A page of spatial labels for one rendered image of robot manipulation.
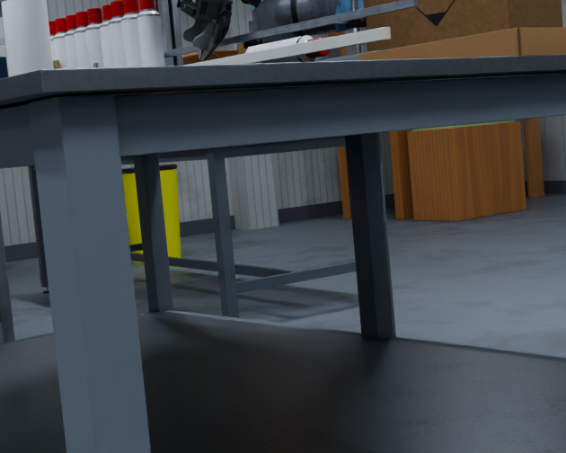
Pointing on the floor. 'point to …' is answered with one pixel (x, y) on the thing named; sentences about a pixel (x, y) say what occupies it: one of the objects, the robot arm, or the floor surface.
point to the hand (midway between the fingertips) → (206, 54)
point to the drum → (168, 173)
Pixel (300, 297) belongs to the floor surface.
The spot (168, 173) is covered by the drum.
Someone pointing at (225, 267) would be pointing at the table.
